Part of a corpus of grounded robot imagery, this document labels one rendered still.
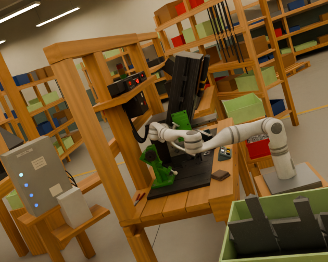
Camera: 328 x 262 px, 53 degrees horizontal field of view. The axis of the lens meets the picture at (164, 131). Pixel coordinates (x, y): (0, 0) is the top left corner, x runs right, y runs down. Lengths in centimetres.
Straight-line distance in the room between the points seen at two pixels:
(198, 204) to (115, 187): 47
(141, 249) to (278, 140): 103
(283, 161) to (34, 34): 1178
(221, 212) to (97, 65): 116
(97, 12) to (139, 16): 146
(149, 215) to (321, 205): 91
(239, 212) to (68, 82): 108
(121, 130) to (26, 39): 1112
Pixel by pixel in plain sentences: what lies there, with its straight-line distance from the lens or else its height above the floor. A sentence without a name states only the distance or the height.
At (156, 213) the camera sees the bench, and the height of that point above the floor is 88.
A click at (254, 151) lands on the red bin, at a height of 86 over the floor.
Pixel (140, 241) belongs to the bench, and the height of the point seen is 72.
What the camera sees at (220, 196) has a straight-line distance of 182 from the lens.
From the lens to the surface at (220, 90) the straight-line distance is 553.
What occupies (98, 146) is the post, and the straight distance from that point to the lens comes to 185.
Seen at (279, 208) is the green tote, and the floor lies 90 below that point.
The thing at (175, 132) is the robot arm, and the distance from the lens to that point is 171.
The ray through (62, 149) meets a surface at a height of 34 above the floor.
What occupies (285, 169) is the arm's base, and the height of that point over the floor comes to 94.
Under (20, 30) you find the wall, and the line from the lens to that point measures 1324.
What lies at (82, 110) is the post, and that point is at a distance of 182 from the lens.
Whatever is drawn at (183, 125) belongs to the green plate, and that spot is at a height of 117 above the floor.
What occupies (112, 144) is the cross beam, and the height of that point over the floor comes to 126.
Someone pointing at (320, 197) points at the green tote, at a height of 92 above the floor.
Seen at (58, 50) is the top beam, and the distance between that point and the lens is 181.
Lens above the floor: 174
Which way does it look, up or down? 14 degrees down
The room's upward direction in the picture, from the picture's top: 20 degrees counter-clockwise
